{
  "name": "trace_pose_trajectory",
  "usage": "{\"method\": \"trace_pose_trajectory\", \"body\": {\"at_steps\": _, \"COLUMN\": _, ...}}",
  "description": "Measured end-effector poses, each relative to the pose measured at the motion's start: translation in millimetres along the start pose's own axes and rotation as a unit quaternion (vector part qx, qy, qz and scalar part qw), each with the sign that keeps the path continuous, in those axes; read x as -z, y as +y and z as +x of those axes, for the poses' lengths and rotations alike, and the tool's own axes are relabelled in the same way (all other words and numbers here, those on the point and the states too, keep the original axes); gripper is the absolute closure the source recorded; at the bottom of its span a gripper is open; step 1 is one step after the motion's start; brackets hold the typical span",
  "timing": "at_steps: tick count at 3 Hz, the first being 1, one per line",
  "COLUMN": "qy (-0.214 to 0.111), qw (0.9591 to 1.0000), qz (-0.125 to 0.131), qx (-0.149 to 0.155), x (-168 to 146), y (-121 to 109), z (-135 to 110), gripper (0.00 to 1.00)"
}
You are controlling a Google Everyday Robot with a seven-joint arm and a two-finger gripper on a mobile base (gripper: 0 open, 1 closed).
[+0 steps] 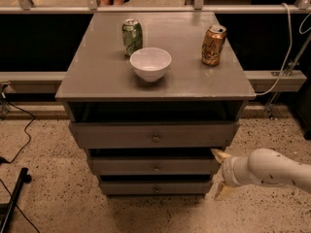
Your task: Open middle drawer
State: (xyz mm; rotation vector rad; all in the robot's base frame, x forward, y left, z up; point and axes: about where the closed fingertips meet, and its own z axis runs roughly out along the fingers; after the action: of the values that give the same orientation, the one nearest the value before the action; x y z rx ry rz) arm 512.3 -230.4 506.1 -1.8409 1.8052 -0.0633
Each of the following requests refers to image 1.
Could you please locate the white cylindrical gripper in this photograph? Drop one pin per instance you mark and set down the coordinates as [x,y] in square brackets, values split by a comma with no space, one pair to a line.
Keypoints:
[228,172]

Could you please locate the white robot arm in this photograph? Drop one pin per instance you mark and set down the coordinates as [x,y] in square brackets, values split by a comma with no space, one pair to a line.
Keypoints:
[262,167]

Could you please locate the grey top drawer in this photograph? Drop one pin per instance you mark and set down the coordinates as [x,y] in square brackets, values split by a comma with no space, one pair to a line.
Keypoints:
[153,135]

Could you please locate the grey wooden drawer cabinet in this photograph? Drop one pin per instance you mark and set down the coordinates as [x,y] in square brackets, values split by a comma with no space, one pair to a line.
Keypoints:
[101,87]

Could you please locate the white ceramic bowl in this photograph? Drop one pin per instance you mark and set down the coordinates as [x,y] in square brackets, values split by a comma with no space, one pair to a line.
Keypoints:
[150,64]

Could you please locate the orange soda can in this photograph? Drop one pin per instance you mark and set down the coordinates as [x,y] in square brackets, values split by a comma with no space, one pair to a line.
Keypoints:
[213,44]

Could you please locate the green soda can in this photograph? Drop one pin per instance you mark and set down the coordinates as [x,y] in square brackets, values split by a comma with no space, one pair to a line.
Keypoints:
[132,35]

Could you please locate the black stand leg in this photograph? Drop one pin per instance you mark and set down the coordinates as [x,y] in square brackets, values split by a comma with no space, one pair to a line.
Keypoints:
[7,209]

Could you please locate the metal railing frame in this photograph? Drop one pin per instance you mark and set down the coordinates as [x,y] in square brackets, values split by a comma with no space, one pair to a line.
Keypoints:
[260,80]

